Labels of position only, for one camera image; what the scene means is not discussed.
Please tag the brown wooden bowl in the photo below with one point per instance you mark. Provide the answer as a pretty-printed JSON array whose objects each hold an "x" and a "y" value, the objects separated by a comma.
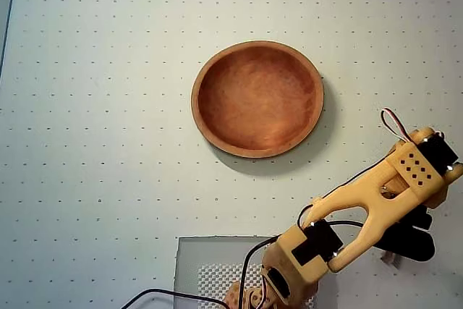
[{"x": 257, "y": 102}]

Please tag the wooden clothespin with metal spring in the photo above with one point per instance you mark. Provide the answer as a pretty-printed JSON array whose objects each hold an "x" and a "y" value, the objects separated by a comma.
[{"x": 390, "y": 260}]

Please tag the white textured non-slip mat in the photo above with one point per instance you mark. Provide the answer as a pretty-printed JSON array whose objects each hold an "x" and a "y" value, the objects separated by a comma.
[{"x": 217, "y": 280}]

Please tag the grey metal base plate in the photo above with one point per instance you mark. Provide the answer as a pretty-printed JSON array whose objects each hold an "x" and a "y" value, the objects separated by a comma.
[{"x": 202, "y": 251}]

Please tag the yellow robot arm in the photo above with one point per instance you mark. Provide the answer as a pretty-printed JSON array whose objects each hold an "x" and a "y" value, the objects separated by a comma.
[{"x": 361, "y": 193}]

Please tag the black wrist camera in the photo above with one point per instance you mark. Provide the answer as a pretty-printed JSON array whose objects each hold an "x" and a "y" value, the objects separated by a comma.
[{"x": 412, "y": 244}]

